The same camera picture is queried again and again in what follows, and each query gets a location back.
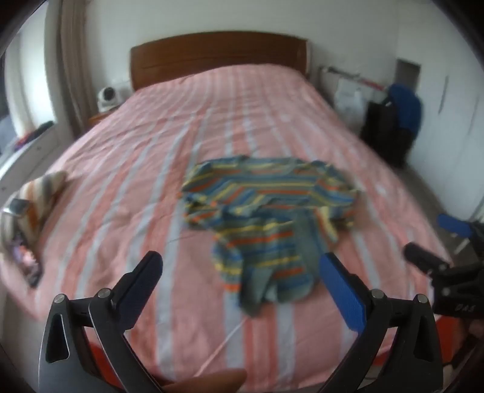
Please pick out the white desk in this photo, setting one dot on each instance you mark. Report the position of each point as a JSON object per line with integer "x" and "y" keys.
{"x": 359, "y": 77}

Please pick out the white wardrobe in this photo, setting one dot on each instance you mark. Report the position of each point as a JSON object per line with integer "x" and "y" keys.
{"x": 450, "y": 94}

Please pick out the white plastic bag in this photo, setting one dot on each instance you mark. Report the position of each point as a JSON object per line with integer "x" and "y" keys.
{"x": 349, "y": 100}

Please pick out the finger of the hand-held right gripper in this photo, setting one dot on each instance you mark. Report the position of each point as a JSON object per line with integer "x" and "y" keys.
{"x": 423, "y": 257}
{"x": 453, "y": 223}

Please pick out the black jacket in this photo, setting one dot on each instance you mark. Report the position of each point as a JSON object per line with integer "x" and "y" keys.
{"x": 385, "y": 128}

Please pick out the striped cushion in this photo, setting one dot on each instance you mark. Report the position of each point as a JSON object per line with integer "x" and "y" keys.
{"x": 37, "y": 200}

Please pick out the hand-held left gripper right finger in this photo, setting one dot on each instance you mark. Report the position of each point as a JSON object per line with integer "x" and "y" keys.
{"x": 342, "y": 291}

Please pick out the wooden nightstand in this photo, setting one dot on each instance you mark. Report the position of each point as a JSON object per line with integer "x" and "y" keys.
{"x": 99, "y": 118}

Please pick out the blue jacket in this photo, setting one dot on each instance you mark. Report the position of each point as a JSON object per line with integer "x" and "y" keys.
{"x": 406, "y": 107}

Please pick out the wooden bed headboard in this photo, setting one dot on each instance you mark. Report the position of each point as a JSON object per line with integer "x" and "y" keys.
{"x": 211, "y": 56}

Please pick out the bed with pink striped cover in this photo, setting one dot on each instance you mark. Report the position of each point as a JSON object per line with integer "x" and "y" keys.
{"x": 143, "y": 181}

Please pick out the dark cloth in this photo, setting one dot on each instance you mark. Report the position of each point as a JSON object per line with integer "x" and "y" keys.
{"x": 36, "y": 134}

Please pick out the striped knit shirt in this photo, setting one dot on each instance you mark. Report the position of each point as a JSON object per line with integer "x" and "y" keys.
{"x": 261, "y": 226}

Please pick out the beige curtain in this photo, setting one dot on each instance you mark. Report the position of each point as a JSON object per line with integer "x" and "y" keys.
{"x": 70, "y": 68}

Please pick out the small white fan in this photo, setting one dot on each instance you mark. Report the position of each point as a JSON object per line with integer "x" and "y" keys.
{"x": 107, "y": 96}

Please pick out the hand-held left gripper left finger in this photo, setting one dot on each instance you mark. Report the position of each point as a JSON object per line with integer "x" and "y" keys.
{"x": 141, "y": 287}

